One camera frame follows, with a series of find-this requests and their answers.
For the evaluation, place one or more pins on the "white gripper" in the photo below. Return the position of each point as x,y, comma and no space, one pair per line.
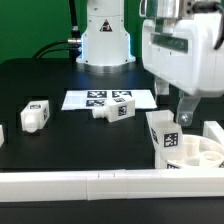
185,58

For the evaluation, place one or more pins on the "white round stool seat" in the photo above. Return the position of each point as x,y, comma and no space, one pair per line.
187,151

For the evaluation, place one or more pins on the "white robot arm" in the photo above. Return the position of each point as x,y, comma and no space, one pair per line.
106,43

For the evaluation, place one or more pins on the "white right fence block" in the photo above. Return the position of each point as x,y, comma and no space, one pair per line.
213,131

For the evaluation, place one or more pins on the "white fence block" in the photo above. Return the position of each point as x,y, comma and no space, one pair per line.
1,136
213,131

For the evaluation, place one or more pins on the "white marker sheet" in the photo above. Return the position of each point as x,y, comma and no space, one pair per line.
87,99

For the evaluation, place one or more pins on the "white left fence block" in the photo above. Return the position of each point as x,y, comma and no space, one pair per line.
1,136

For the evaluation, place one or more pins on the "white front fence rail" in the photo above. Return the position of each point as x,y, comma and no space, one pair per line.
111,184

